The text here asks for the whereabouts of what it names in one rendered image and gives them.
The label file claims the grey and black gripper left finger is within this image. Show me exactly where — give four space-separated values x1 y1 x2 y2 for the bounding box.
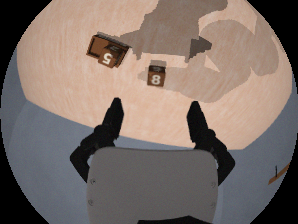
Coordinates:
70 97 124 183

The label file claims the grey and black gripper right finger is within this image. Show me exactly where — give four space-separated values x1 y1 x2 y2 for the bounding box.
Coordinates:
186 101 235 187

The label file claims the brown wooden tray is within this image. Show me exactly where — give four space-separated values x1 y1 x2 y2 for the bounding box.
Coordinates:
86 35 130 68

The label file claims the brown cube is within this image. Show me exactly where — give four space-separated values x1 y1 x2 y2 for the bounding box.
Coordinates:
98 44 124 69
147 65 166 87

